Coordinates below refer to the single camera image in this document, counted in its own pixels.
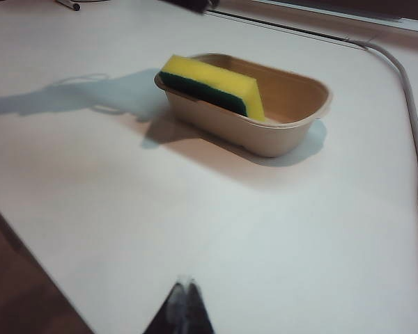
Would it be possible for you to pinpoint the grey cable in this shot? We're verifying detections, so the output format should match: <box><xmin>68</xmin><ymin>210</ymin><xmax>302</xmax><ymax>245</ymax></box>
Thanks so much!
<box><xmin>346</xmin><ymin>35</ymin><xmax>418</xmax><ymax>241</ymax></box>

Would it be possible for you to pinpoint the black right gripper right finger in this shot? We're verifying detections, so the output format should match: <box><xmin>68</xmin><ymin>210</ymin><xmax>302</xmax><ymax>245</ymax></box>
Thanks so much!
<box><xmin>185</xmin><ymin>276</ymin><xmax>216</xmax><ymax>334</ymax></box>

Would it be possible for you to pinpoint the grey desk divider panel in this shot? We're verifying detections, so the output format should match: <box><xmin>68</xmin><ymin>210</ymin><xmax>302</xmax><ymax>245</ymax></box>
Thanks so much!
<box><xmin>208</xmin><ymin>0</ymin><xmax>418</xmax><ymax>35</ymax></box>

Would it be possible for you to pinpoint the black marker pen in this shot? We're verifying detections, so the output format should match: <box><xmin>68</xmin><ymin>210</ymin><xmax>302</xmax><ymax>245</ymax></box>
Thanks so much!
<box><xmin>54</xmin><ymin>0</ymin><xmax>82</xmax><ymax>12</ymax></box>

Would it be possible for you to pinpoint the yellow and green cleaning sponge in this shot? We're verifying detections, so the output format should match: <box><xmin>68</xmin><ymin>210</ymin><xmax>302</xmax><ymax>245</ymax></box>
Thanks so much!
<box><xmin>160</xmin><ymin>54</ymin><xmax>266</xmax><ymax>123</ymax></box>

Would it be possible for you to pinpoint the beige paper lunch box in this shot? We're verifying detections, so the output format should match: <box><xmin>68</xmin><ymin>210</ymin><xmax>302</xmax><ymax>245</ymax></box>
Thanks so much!
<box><xmin>153</xmin><ymin>53</ymin><xmax>334</xmax><ymax>159</ymax></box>

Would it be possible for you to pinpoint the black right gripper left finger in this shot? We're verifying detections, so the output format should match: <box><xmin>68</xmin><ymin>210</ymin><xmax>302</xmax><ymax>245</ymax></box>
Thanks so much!
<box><xmin>142</xmin><ymin>276</ymin><xmax>187</xmax><ymax>334</ymax></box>

